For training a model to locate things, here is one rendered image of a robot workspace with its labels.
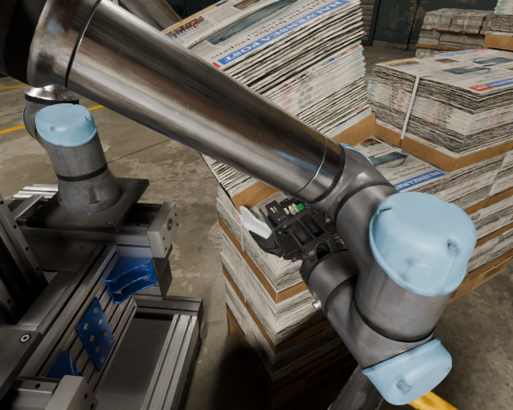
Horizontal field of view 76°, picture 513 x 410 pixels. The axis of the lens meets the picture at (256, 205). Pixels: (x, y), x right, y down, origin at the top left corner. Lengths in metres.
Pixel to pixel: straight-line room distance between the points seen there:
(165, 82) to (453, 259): 0.25
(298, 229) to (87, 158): 0.56
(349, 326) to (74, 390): 0.45
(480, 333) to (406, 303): 1.56
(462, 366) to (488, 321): 0.31
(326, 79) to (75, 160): 0.58
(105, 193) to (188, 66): 0.64
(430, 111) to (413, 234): 0.86
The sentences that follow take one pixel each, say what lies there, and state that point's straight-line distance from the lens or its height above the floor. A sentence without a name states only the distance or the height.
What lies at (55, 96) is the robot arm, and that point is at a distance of 0.96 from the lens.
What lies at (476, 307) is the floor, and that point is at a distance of 1.95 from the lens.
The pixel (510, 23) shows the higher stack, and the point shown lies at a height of 1.15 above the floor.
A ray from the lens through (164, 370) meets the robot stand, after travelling 1.26.
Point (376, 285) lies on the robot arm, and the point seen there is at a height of 1.09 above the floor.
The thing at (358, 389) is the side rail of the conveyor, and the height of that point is 0.80.
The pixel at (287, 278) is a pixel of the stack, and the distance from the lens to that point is 0.84.
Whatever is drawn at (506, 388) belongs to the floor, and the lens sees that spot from 1.74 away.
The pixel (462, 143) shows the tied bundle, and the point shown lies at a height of 0.92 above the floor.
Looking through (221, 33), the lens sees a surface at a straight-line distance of 0.64.
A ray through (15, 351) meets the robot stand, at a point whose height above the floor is 0.82.
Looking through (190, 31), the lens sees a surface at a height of 1.21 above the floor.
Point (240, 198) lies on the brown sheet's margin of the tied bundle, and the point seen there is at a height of 1.00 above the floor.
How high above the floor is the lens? 1.30
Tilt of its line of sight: 35 degrees down
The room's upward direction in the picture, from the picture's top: straight up
